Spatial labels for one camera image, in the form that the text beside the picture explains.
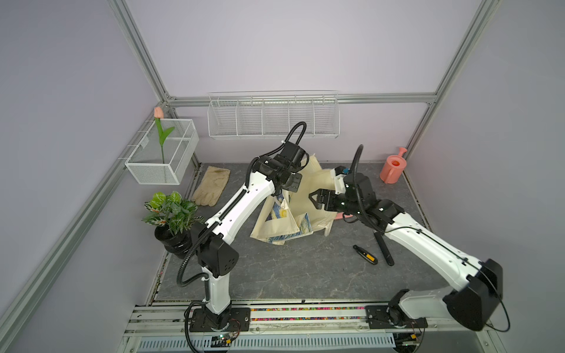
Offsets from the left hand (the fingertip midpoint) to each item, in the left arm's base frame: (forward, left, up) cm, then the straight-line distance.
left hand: (290, 181), depth 80 cm
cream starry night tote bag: (-14, +1, -1) cm, 14 cm away
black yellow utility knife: (-21, -29, -24) cm, 43 cm away
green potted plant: (-11, +40, -3) cm, 42 cm away
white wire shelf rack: (+36, +6, +5) cm, 37 cm away
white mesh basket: (+7, +51, +6) cm, 52 cm away
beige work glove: (+21, +40, -27) cm, 53 cm away
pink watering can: (+17, -51, -15) cm, 56 cm away
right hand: (-7, -10, -1) cm, 12 cm away
